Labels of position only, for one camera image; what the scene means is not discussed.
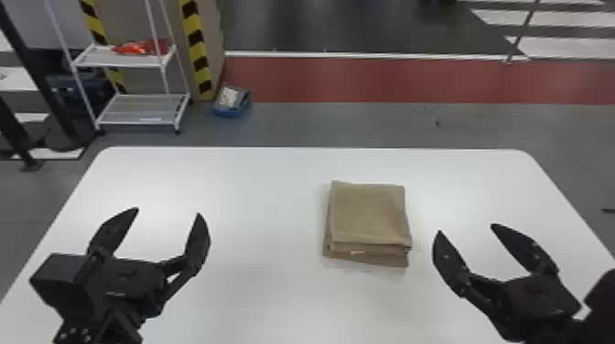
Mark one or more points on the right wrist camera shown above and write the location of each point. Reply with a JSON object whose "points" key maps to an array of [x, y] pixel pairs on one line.
{"points": [[603, 307]]}

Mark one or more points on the red snack packet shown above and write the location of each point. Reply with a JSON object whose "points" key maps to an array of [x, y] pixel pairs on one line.
{"points": [[139, 47]]}

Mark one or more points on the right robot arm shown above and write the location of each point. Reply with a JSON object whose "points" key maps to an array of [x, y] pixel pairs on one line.
{"points": [[564, 334]]}

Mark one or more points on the white shelf trolley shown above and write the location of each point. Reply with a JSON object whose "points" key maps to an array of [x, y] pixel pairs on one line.
{"points": [[137, 106]]}

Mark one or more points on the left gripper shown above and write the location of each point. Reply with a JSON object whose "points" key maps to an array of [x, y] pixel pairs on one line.
{"points": [[126, 285]]}

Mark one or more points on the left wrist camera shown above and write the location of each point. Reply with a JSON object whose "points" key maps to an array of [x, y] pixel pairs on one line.
{"points": [[58, 284]]}

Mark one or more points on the yellow black striped post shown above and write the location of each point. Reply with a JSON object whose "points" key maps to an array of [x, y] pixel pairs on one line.
{"points": [[98, 29], [197, 48]]}

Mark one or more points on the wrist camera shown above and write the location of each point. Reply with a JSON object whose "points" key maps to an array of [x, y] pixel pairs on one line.
{"points": [[603, 307], [58, 284]]}

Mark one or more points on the blue box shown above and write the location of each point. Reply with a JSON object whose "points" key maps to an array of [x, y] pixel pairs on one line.
{"points": [[231, 100]]}

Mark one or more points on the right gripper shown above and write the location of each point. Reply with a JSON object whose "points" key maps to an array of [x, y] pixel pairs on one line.
{"points": [[531, 302]]}

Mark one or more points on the beige towel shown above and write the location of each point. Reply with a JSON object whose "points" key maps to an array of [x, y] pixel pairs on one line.
{"points": [[367, 222]]}

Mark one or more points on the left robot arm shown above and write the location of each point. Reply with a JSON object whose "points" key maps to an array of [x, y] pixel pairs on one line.
{"points": [[98, 332]]}

